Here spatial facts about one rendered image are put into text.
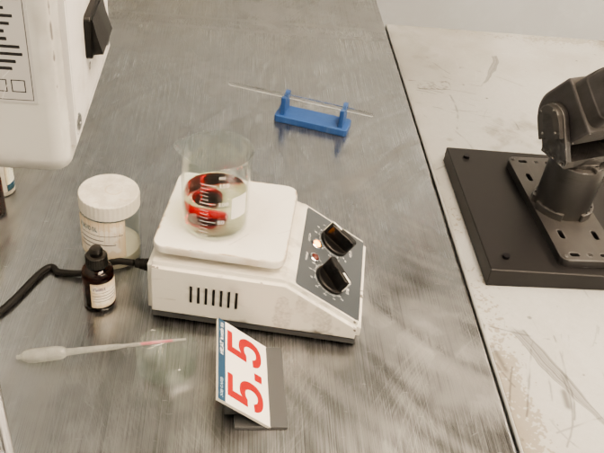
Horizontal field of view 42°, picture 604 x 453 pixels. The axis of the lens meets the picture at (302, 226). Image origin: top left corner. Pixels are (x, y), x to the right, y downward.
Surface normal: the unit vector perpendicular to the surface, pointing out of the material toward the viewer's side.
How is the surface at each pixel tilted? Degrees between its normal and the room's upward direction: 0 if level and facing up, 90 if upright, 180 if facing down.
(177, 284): 90
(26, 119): 90
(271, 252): 0
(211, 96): 0
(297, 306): 90
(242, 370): 40
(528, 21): 90
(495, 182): 1
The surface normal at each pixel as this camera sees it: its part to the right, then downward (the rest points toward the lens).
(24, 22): 0.05, 0.62
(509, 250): 0.12, -0.79
